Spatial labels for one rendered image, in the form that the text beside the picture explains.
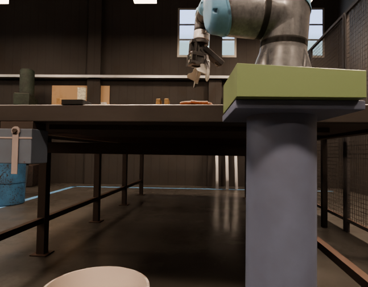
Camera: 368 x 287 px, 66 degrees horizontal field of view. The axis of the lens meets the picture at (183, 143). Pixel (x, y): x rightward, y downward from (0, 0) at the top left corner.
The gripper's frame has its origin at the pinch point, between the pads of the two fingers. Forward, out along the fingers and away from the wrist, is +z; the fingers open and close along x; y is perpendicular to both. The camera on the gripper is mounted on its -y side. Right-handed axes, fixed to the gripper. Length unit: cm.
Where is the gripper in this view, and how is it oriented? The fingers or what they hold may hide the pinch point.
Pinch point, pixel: (201, 85)
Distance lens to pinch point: 133.6
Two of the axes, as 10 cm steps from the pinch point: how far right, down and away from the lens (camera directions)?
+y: -9.4, -0.9, -3.2
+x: 3.3, 0.0, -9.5
